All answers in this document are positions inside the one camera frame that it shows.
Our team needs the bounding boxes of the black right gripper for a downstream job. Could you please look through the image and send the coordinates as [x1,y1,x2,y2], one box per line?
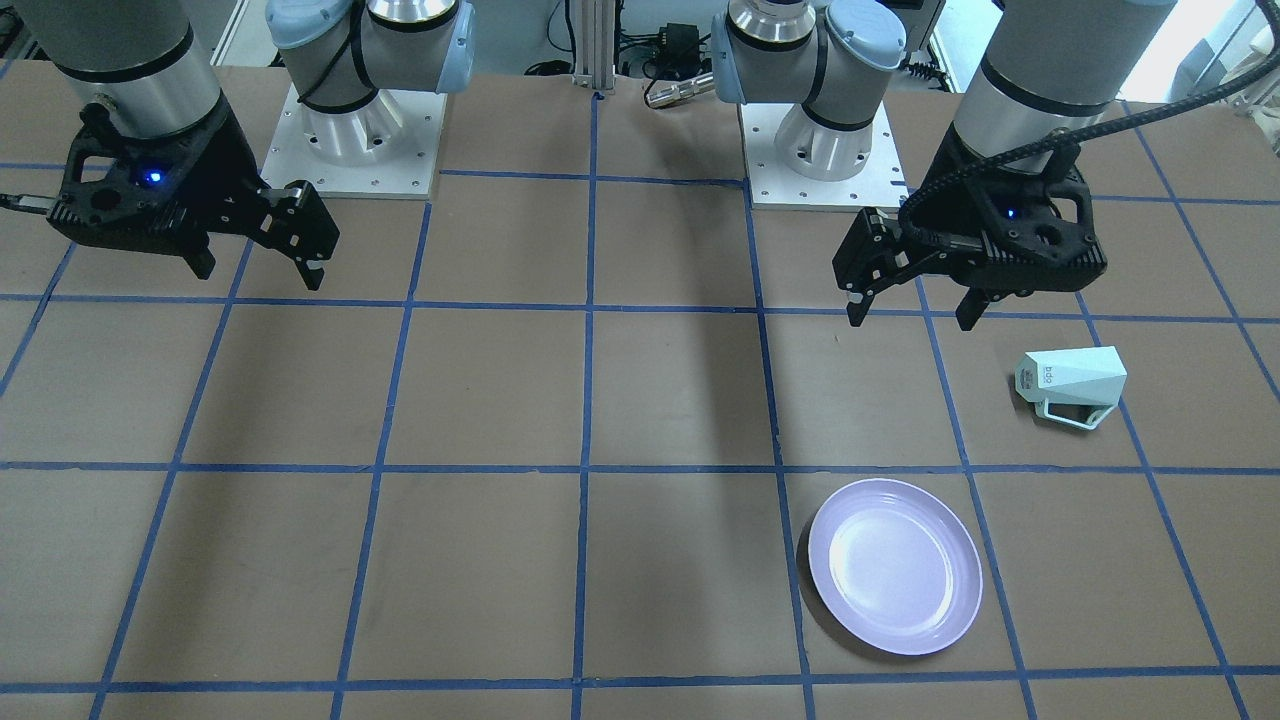
[47,96,340,291]

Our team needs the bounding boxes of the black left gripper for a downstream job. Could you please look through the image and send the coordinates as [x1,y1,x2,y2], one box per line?
[832,143,1108,332]

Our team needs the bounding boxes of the mint green faceted cup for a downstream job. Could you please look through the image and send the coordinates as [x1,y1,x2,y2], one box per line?
[1012,346,1128,430]

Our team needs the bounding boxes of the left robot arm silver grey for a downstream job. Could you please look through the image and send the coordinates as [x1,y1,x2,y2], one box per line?
[709,1,1172,331]

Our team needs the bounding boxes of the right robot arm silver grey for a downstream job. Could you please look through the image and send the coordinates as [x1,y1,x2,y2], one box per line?
[3,1,475,291]

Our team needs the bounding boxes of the lavender round plate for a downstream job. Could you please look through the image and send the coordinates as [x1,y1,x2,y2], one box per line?
[806,478,986,656]

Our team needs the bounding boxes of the silver cylindrical connector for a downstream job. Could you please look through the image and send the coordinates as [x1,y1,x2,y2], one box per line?
[644,72,716,110]

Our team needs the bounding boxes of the black power adapter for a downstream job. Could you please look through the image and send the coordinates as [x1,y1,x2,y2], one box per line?
[655,23,701,67]

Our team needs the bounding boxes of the black braided cable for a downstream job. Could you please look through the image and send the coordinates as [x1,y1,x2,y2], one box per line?
[899,38,1280,233]

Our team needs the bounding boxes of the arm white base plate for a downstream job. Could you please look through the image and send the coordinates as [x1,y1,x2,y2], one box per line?
[739,102,909,211]
[262,88,449,201]

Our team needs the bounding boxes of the aluminium frame post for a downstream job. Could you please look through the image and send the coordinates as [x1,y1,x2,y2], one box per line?
[566,1,618,96]

